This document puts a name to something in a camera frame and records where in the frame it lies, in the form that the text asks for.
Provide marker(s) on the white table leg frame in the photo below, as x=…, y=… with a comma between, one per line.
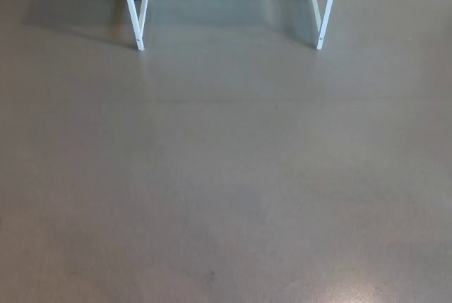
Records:
x=328, y=6
x=131, y=6

